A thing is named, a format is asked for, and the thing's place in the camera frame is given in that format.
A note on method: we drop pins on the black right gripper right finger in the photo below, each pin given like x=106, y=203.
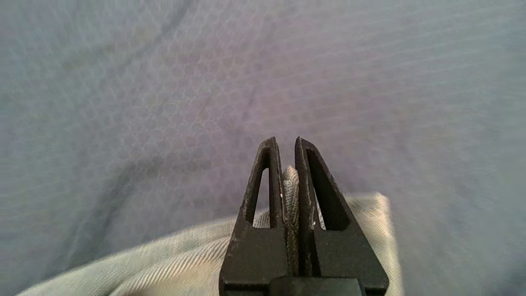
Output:
x=341, y=259

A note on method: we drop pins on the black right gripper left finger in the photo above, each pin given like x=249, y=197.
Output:
x=254, y=259

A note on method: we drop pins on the light blue denim shorts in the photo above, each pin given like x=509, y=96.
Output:
x=164, y=267

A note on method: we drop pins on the blue bed cover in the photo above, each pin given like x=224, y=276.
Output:
x=123, y=82

